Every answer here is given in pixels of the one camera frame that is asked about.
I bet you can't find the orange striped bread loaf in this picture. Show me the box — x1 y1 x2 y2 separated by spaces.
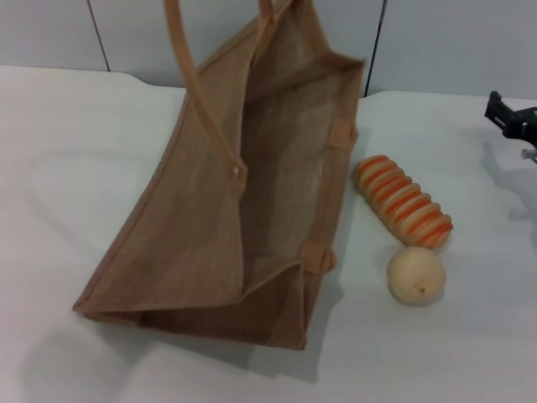
351 154 455 249

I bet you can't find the round pale egg yolk pastry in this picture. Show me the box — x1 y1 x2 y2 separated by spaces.
386 246 447 306

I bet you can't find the brown jute tote bag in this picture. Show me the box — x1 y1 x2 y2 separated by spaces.
70 0 367 352

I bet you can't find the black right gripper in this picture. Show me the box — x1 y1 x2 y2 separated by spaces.
483 89 537 140

